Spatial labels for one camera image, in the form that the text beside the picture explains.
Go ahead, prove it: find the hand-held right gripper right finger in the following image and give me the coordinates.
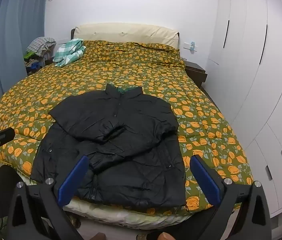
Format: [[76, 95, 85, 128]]
[[190, 155, 273, 240]]

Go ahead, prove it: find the green white plaid cloth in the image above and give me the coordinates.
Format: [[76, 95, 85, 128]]
[[53, 38, 87, 67]]

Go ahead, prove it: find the black puffer jacket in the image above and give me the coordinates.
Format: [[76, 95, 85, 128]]
[[30, 83, 188, 208]]

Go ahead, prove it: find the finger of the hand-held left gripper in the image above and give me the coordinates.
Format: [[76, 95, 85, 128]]
[[0, 127, 15, 147]]

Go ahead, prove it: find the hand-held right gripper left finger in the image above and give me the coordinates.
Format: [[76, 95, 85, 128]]
[[6, 155, 89, 240]]

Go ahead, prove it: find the blue grey curtain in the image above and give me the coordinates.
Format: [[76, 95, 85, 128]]
[[0, 0, 49, 122]]

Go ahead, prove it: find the pile of mixed clothes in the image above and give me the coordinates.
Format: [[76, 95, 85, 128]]
[[22, 37, 56, 76]]

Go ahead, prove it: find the dark wooden nightstand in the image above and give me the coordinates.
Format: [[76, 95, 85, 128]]
[[184, 61, 208, 89]]

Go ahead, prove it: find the cream padded headboard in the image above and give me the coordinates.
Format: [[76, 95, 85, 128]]
[[70, 24, 180, 49]]

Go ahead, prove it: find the green orange floral quilt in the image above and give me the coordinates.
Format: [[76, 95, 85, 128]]
[[0, 39, 254, 211]]

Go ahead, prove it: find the white wardrobe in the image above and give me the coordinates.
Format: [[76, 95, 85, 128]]
[[201, 0, 282, 219]]

